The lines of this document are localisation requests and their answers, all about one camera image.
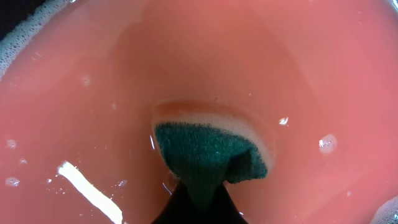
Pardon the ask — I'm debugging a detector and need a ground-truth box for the green and tan sponge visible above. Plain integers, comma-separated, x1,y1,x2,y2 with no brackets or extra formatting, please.
152,100,275,210

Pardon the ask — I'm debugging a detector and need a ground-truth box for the dark red water tray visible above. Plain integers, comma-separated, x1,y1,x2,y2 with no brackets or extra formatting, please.
1,1,397,223

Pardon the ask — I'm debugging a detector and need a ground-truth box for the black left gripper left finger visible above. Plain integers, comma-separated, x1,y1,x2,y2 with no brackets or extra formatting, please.
152,182,198,224

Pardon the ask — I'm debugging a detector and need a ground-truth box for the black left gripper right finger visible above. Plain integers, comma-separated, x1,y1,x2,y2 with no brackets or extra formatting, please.
211,184,248,224

